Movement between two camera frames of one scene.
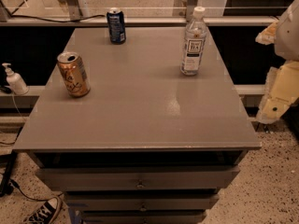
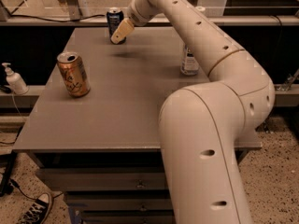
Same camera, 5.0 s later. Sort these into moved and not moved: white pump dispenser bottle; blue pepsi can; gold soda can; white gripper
Moved: white gripper
Not moved: white pump dispenser bottle; gold soda can; blue pepsi can
